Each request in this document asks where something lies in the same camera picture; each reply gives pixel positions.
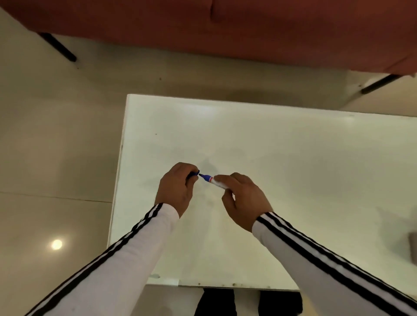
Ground person's right hand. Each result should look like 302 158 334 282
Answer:
213 173 274 232

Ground black sofa leg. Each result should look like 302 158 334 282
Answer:
361 74 403 95
38 32 78 63

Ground person's right forearm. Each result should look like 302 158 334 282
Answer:
252 212 417 316

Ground person's left leg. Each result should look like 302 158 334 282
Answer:
194 288 238 316

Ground orange sofa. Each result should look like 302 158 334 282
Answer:
0 0 417 76

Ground person's left forearm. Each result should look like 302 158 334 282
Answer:
24 203 180 316

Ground white marker with blue tip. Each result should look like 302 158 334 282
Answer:
198 173 228 190

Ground person's left hand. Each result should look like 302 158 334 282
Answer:
154 162 200 218

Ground white whiteboard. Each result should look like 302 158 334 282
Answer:
107 94 417 297

